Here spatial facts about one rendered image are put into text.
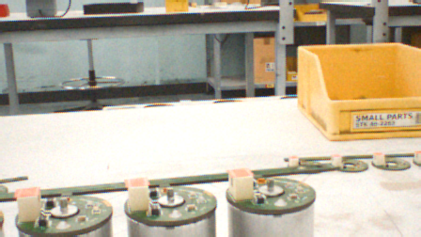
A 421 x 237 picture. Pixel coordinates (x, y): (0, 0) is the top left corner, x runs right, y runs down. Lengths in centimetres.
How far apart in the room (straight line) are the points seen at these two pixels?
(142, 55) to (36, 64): 82
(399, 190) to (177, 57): 425
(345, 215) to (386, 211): 2
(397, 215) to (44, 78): 434
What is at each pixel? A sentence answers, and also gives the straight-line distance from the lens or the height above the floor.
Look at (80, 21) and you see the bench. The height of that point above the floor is 73.
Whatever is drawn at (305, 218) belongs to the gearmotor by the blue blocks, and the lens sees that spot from 16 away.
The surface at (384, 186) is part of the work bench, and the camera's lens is 35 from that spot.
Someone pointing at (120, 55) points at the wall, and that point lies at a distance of 453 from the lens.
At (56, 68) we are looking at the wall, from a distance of 457.
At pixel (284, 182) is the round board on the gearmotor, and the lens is 17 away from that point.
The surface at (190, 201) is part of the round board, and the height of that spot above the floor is 81.
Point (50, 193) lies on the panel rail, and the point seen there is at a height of 81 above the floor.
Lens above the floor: 87
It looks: 13 degrees down
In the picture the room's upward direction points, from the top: 2 degrees counter-clockwise
